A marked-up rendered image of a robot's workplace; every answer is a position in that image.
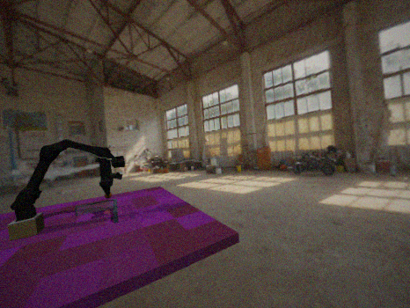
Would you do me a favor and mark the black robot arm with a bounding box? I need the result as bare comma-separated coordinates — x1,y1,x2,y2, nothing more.
11,139,125,222

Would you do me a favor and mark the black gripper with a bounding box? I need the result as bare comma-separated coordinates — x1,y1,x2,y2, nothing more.
99,168,113,196

